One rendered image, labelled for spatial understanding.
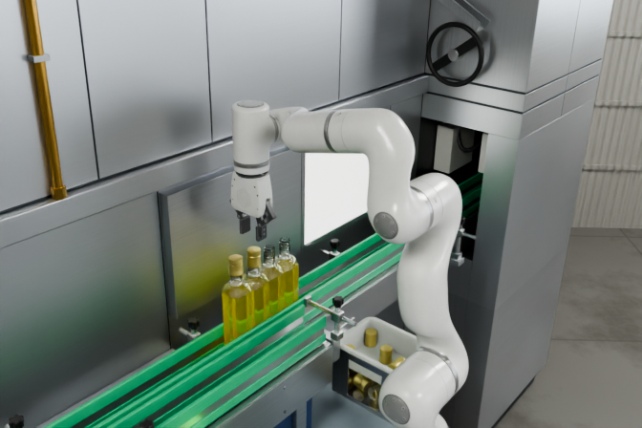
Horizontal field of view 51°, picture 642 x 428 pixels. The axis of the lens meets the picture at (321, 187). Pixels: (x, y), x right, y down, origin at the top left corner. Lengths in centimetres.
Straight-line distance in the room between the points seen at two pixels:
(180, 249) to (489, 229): 119
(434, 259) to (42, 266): 80
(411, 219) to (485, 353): 153
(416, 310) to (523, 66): 111
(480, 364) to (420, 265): 144
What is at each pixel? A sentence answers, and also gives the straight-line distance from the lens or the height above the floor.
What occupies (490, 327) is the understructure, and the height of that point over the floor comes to 68.
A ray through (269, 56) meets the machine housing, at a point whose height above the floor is 175.
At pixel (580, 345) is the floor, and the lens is 387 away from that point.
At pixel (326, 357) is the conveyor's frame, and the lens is 183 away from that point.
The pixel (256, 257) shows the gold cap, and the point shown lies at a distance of 167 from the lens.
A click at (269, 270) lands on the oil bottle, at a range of 173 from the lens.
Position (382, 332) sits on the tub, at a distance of 200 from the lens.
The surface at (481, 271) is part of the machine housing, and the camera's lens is 254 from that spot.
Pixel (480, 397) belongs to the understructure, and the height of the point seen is 35.
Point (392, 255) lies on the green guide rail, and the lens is 217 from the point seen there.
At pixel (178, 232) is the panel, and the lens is 166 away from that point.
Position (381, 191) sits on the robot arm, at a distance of 124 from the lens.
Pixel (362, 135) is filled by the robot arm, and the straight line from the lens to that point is 129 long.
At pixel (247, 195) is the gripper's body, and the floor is 149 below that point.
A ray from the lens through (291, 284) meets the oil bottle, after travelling 181.
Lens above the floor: 214
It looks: 24 degrees down
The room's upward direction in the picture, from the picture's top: 1 degrees clockwise
